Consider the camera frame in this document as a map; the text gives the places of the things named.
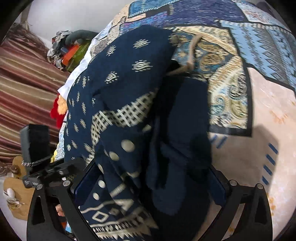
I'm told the navy patterned hooded garment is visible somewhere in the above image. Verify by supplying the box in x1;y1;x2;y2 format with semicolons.
64;25;211;240

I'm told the green and orange clothes pile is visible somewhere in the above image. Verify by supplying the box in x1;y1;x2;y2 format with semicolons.
47;30;98;72

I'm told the yellow cloth at bed edge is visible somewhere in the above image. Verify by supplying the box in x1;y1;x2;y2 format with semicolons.
50;149;57;163

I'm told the tan slipper on floor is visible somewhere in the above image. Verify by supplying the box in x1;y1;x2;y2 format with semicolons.
3;156;34;221

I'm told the red striped curtain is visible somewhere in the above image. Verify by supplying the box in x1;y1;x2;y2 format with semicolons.
0;23;69;163

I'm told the blue patchwork bedspread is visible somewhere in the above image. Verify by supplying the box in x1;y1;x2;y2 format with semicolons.
55;0;296;239

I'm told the grey pillow behind bed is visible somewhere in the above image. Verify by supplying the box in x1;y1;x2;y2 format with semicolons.
255;1;275;17

